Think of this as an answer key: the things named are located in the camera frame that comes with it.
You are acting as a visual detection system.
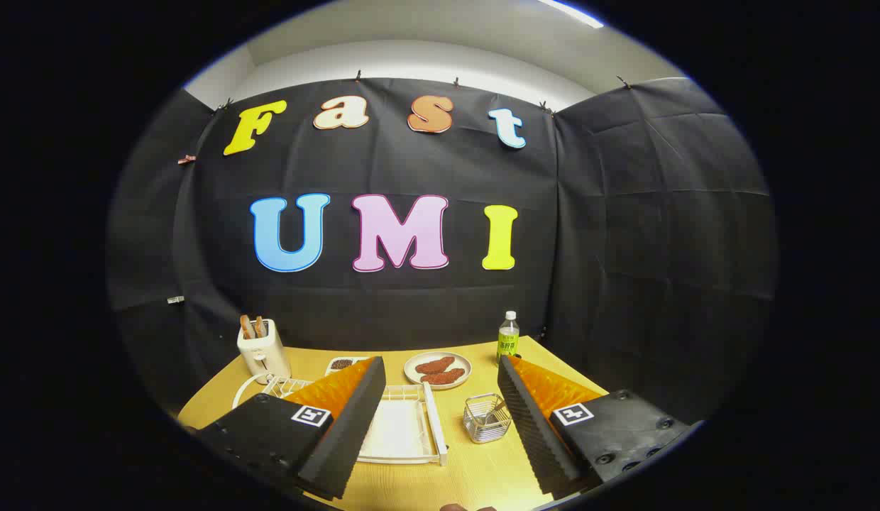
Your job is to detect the wooden handle spoon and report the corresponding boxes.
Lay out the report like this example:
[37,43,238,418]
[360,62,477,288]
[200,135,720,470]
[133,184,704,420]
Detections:
[475,399,508,427]

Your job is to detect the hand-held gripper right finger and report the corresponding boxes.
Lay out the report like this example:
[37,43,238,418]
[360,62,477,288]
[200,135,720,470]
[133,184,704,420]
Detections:
[497,355,690,500]

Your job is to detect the green label drink bottle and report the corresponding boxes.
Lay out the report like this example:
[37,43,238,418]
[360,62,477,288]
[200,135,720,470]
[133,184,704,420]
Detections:
[497,311,520,363]

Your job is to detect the white drain tray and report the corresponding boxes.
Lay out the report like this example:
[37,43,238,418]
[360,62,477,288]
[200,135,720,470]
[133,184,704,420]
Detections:
[358,397,438,461]

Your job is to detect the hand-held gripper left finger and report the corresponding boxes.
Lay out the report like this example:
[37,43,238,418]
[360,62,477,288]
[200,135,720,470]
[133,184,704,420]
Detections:
[195,356,387,501]

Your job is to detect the black backdrop cloth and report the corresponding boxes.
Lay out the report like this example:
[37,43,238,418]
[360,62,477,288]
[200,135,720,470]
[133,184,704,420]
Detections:
[106,77,778,427]

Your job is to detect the white wire dish rack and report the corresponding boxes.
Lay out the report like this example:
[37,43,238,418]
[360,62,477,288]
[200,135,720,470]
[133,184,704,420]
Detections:
[232,373,449,467]

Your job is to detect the white toaster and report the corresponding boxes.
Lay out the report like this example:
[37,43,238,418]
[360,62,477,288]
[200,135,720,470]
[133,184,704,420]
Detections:
[236,319,292,385]

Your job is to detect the beige plate with meat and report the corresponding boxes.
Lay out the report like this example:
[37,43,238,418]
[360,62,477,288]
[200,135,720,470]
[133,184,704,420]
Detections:
[403,351,473,390]

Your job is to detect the silver wire basket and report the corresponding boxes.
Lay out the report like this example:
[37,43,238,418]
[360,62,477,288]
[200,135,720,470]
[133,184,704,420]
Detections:
[463,392,513,444]

